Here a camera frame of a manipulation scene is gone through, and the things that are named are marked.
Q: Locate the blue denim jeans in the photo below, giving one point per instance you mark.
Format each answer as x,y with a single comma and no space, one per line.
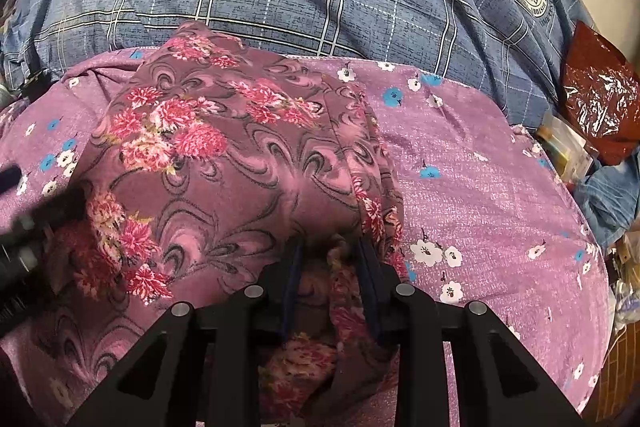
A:
609,198

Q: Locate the purple floral bed sheet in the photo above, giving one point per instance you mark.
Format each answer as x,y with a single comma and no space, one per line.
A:
485,216

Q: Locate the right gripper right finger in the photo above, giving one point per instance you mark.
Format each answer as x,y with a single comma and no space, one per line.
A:
499,383

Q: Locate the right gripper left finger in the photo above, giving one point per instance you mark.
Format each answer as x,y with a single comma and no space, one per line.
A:
200,365

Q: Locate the maroon floral shirt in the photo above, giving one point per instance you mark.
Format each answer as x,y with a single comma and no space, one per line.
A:
213,157

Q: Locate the clear plastic bag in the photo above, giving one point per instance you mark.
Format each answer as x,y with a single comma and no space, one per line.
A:
622,261

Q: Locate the dark red plastic bag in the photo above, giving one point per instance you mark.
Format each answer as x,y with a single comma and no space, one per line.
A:
601,95

